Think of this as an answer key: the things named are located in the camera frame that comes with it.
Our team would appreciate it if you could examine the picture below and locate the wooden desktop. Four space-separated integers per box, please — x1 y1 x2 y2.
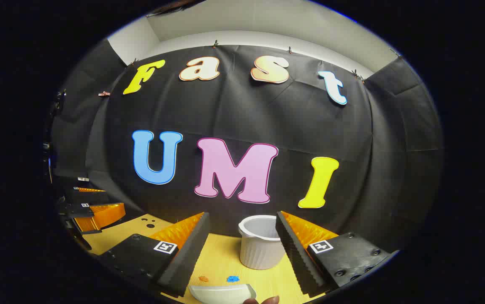
83 213 336 304

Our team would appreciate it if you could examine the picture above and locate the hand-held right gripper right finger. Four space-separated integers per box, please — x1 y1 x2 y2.
275 211 400 298

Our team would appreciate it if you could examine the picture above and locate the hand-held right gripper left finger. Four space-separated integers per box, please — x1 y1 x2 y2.
98 212 211 298

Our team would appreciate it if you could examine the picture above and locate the grey plastic dustpan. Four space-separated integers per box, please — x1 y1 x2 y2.
189 284 257 304

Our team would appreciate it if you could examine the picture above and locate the black backdrop cloth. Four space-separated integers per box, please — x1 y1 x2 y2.
50 39 444 254

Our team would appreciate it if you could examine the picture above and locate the white ribbed garbage bin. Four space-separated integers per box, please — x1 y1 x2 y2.
238 214 287 271

